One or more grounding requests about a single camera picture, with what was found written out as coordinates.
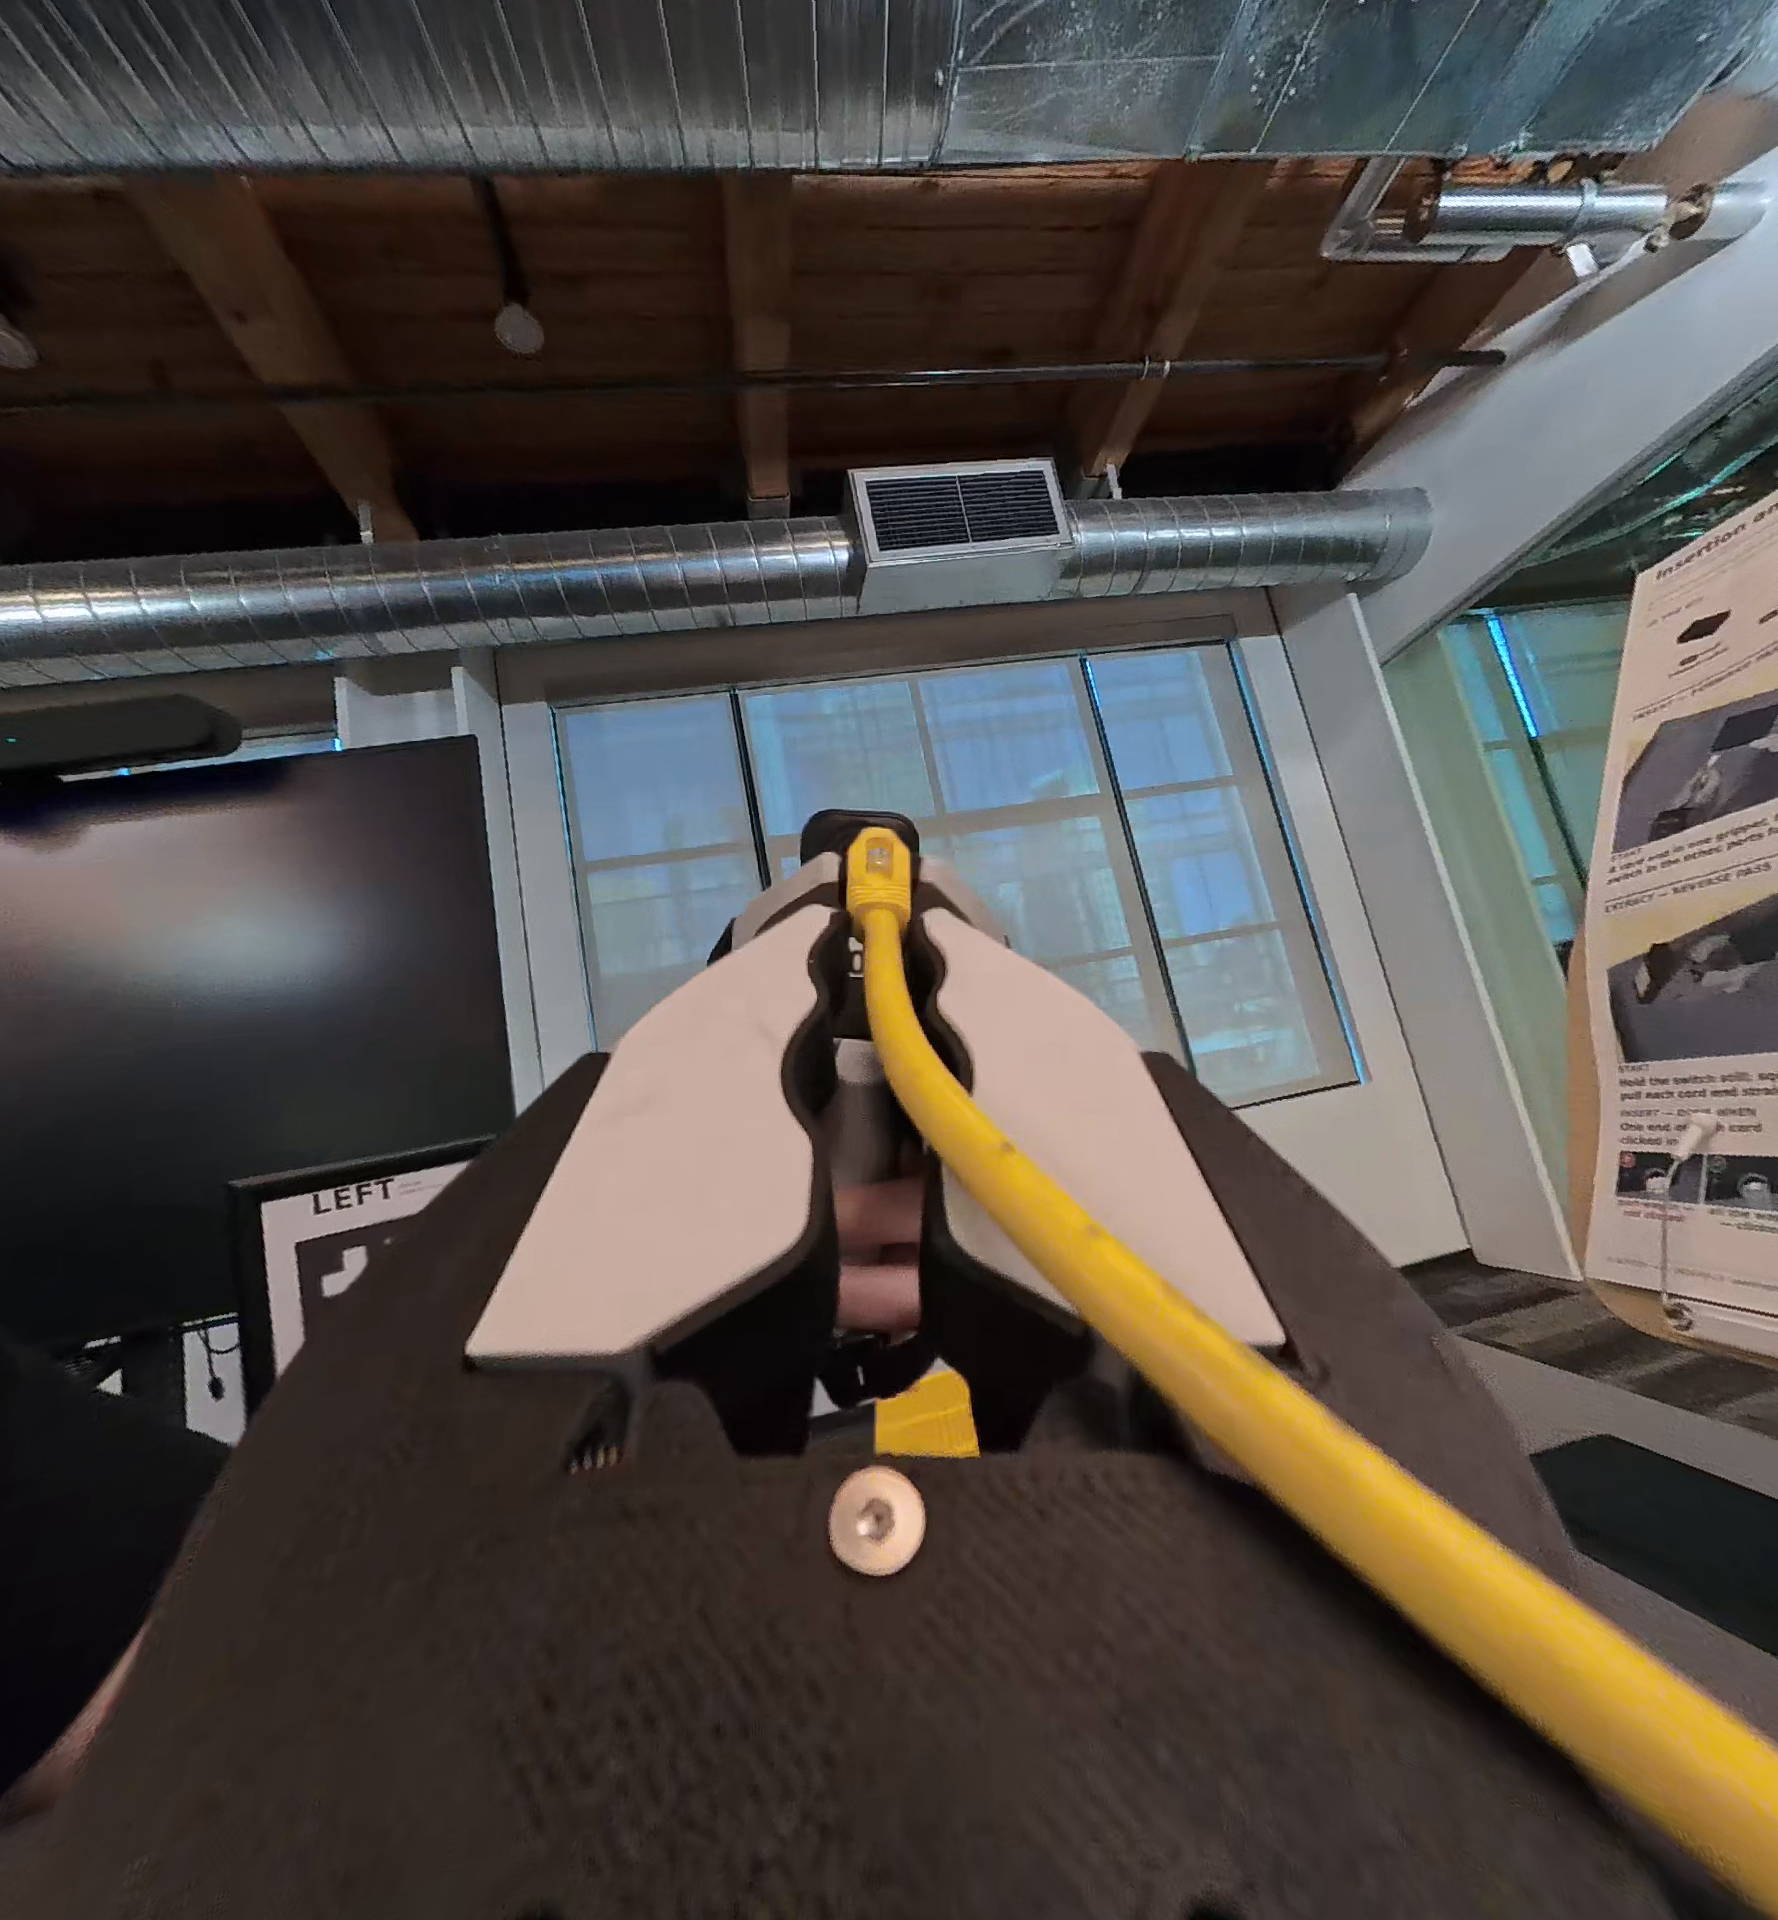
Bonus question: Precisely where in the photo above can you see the silver insulated pipe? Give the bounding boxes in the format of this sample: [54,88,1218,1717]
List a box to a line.
[1321,155,1772,268]

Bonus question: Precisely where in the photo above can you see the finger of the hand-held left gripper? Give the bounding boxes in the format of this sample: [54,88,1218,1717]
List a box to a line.
[908,856,1018,950]
[739,850,852,961]

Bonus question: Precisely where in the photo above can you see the silver spiral air duct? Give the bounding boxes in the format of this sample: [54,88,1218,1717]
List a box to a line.
[0,485,1433,672]

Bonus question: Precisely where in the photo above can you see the yellow ethernet cable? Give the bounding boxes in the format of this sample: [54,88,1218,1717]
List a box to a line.
[843,824,1778,1920]

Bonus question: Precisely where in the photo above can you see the yellow plastic bin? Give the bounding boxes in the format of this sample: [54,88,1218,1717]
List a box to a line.
[870,1366,979,1461]

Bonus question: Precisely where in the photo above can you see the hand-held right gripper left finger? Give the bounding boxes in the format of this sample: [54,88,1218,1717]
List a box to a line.
[464,899,849,1455]

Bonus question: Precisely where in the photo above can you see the large window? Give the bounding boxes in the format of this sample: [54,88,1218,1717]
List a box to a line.
[547,642,1368,1107]

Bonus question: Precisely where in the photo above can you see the black monitor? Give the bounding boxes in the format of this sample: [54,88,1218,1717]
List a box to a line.
[0,733,520,1348]

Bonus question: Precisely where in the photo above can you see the printed marker sign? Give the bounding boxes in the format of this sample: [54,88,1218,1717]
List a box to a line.
[227,1143,498,1446]

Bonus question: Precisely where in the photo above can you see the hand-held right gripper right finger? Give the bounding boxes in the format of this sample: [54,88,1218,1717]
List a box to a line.
[908,908,1291,1455]

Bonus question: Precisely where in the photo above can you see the person's left hand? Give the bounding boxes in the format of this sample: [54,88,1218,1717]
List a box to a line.
[837,1182,933,1336]

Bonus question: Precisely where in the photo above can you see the white air vent grille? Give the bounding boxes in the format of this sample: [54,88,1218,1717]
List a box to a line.
[843,455,1074,611]

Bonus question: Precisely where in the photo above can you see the foil wrapped rectangular duct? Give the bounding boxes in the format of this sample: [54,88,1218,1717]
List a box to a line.
[933,0,1778,166]

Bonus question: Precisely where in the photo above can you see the large silver round duct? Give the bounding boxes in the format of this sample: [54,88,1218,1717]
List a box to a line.
[0,0,955,173]

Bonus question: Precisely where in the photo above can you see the glass partition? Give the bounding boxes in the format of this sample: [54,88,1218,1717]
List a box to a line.
[1387,595,1638,961]

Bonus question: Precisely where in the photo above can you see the black webcam bar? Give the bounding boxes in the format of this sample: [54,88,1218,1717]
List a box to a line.
[0,703,247,786]

